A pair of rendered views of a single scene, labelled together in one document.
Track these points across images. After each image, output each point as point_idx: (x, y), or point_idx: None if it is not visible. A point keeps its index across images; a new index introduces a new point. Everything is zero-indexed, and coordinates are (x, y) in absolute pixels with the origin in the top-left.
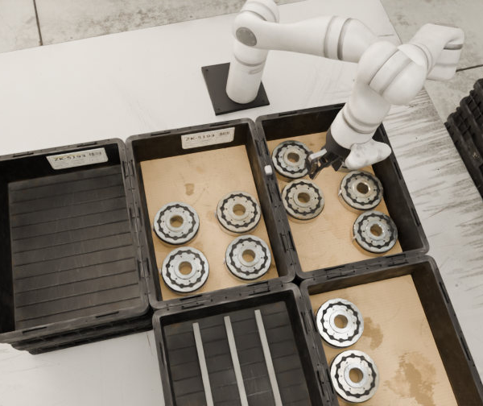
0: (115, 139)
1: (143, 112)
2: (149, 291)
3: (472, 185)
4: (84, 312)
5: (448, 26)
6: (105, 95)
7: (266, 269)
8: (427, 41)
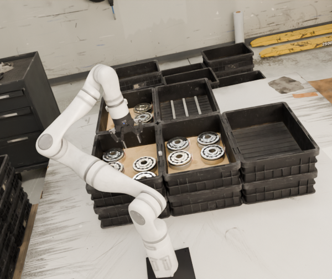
0: (245, 161)
1: (244, 251)
2: (221, 116)
3: (37, 211)
4: (254, 130)
5: (45, 135)
6: (278, 263)
7: (170, 139)
8: (72, 104)
